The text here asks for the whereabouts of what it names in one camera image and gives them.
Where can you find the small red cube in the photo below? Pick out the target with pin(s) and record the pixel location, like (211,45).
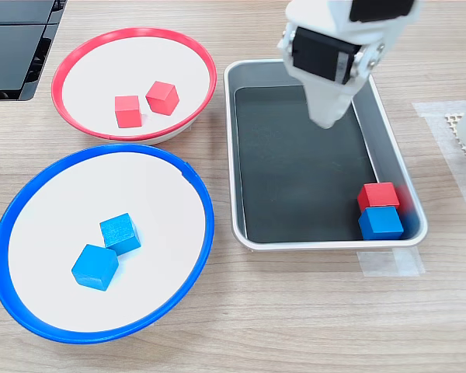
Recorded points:
(162,98)
(128,111)
(378,196)

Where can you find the small blue cube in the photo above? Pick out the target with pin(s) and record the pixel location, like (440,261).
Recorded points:
(380,223)
(120,233)
(95,267)

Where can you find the steel tray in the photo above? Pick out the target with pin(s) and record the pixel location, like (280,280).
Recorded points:
(256,74)

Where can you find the black tray mat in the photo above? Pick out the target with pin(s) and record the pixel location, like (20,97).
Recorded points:
(295,175)

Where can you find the clear tape strip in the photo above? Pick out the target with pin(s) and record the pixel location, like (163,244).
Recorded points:
(392,264)
(439,128)

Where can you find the white plate red rim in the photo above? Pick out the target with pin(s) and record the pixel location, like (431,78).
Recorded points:
(101,66)

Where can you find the white plate blue rim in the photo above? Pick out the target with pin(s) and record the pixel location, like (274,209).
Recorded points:
(62,202)

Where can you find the black electronic device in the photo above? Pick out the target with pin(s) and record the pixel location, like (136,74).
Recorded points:
(7,58)

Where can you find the pale perforated base plate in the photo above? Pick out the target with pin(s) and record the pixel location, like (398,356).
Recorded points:
(452,122)

